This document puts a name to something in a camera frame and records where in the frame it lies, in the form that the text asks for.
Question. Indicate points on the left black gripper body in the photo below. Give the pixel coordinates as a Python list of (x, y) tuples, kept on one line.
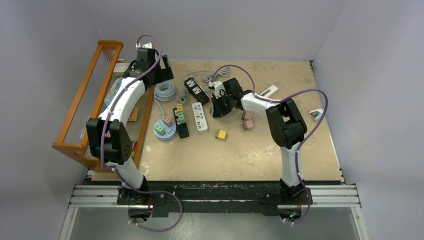
[(161, 75)]

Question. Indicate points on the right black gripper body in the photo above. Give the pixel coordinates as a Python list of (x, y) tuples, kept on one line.
[(224, 104)]

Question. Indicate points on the pink charger plug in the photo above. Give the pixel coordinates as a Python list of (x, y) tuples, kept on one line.
[(246, 116), (247, 125)]

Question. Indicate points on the yellow charger plug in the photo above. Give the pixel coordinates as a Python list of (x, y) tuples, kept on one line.
[(220, 134)]

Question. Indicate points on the white power strip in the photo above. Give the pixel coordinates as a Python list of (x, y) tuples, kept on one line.
[(199, 117)]

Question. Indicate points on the short black power strip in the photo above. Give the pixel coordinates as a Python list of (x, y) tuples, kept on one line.
[(196, 91)]

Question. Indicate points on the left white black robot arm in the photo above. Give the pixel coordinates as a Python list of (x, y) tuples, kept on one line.
[(108, 139)]

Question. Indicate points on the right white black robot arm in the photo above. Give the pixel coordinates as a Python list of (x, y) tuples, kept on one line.
[(286, 124)]

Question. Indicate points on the yellow plug on long strip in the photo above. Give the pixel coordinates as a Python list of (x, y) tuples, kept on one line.
[(179, 108)]

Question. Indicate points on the green plug on long strip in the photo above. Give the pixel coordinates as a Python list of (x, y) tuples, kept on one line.
[(181, 118)]

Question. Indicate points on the pink plug on round hub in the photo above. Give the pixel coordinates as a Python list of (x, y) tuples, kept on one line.
[(167, 121)]

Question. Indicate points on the green plug on round hub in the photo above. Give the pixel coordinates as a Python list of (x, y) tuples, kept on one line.
[(159, 129)]

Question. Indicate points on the white pink box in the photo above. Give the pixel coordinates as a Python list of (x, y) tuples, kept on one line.
[(120, 68)]

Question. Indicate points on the blue packaged item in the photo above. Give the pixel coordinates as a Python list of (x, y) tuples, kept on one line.
[(112, 91)]

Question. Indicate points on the long black power strip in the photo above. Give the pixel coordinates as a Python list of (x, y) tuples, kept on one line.
[(182, 130)]

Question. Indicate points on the white clip object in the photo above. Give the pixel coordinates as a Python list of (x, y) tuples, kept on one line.
[(269, 91)]

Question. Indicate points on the round blue power hub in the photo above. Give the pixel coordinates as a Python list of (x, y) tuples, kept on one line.
[(170, 132)]

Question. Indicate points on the colourful marker pack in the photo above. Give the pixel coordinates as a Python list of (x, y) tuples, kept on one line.
[(133, 150)]

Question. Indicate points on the white blue clip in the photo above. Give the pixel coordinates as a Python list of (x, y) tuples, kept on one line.
[(316, 114)]

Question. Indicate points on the orange wooden shelf rack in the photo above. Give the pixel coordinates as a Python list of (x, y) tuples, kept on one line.
[(88, 102)]

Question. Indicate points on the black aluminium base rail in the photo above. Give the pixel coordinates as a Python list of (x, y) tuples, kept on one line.
[(244, 197)]

